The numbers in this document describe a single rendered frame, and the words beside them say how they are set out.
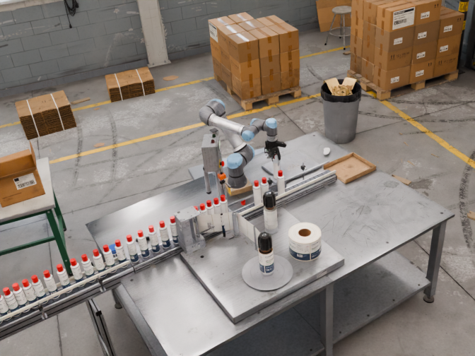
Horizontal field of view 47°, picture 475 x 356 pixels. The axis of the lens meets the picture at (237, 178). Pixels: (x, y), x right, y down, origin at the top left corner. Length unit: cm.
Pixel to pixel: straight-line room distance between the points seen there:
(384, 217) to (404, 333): 89
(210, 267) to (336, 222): 94
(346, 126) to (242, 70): 156
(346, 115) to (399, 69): 134
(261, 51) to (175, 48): 240
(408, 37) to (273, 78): 170
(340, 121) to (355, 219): 244
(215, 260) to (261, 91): 396
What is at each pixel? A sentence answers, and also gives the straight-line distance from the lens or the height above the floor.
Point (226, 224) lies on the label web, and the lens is 356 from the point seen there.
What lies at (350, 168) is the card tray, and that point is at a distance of 429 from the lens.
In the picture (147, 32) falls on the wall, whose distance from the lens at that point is 872.
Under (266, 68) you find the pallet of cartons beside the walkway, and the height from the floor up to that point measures 49.
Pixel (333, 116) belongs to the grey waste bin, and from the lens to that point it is 606.
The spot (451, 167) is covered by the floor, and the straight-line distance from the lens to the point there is 596.
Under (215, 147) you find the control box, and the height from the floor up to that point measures 147.
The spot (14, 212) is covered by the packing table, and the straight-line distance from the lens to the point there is 456.
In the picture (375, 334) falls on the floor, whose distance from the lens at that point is 418.
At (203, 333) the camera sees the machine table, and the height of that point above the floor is 83.
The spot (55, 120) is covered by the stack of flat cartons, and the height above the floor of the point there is 16.
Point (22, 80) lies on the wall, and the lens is 881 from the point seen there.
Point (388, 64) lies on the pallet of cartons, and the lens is 700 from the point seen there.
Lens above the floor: 319
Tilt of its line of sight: 34 degrees down
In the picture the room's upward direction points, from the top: 6 degrees counter-clockwise
